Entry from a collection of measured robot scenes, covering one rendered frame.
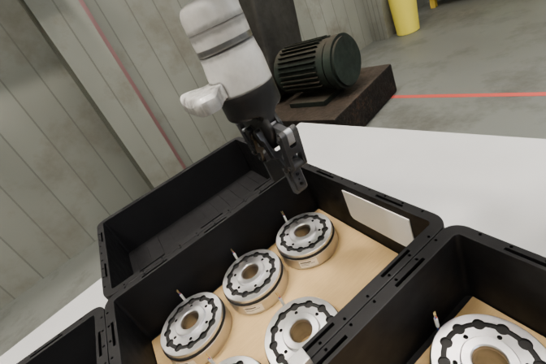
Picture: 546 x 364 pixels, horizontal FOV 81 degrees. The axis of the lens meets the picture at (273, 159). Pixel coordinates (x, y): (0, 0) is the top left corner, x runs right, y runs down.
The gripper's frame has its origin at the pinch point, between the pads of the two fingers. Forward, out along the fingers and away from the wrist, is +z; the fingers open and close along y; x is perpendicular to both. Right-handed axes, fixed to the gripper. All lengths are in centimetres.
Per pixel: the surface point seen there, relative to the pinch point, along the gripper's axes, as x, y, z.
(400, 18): -351, 283, 73
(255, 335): 15.8, -3.6, 16.2
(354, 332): 8.0, -19.7, 6.5
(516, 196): -39.3, -8.8, 29.5
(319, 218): -3.9, 3.7, 13.3
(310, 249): 1.7, -0.9, 13.1
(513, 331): -4.4, -26.5, 13.4
